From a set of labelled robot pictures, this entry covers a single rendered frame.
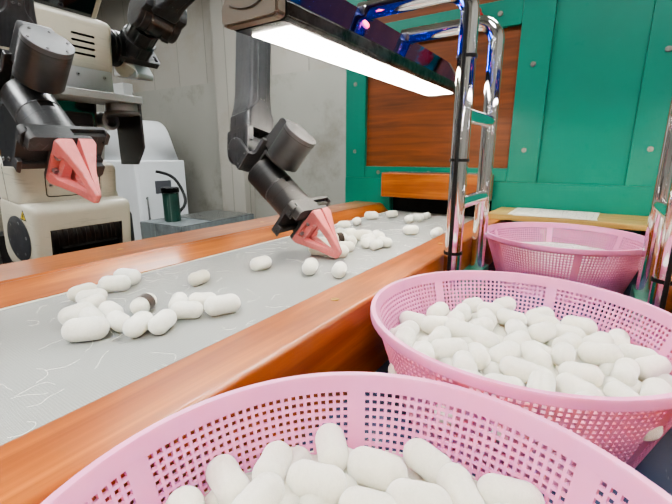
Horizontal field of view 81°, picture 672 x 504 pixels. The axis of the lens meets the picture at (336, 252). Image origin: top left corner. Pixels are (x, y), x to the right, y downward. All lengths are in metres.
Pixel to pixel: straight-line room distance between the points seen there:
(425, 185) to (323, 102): 2.47
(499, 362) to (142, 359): 0.30
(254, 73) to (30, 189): 0.58
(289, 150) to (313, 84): 2.96
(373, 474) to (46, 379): 0.26
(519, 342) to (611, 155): 0.77
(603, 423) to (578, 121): 0.89
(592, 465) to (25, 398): 0.35
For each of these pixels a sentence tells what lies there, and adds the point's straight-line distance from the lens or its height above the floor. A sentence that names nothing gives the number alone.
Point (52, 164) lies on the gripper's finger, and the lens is 0.62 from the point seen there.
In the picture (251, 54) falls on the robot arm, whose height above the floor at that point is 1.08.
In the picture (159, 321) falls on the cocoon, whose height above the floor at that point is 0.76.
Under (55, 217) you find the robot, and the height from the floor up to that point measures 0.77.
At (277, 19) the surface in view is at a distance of 0.47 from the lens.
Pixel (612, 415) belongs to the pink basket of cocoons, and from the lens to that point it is 0.30.
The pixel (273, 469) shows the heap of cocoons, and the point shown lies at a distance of 0.24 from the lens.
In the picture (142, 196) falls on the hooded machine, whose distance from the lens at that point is 4.10.
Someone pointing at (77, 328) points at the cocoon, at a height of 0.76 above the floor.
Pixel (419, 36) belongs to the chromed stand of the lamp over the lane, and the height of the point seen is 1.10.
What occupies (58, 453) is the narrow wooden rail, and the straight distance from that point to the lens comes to 0.25.
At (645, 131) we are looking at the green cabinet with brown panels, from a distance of 1.11.
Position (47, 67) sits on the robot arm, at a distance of 0.64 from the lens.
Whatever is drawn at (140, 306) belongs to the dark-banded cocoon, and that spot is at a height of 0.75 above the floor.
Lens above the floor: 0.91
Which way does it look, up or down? 14 degrees down
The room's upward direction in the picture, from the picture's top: straight up
